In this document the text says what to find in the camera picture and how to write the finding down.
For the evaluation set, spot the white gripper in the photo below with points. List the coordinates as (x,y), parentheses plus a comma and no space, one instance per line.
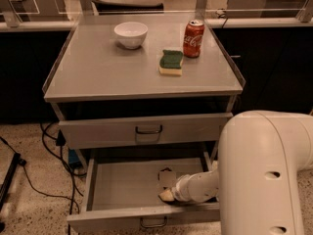
(181,188)

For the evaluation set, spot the orange soda can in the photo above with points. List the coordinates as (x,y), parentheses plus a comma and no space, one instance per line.
(165,178)

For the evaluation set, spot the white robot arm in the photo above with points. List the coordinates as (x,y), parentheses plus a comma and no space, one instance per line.
(259,156)

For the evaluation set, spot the open grey middle drawer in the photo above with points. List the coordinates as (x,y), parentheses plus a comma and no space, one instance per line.
(122,189)

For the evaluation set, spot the closed grey upper drawer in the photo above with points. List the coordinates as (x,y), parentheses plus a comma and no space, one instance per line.
(132,131)

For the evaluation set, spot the grey drawer cabinet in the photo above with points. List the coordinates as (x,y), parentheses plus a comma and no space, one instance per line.
(96,77)

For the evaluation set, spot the red cola can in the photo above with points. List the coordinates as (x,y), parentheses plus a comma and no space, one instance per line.
(194,31)

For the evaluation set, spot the green and yellow sponge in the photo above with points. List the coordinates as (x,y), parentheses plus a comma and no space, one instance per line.
(171,62)

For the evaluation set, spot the black stand base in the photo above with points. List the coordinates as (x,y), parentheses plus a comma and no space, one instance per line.
(4,188)

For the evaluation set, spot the white ceramic bowl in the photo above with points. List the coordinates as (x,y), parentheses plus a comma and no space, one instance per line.
(131,35)

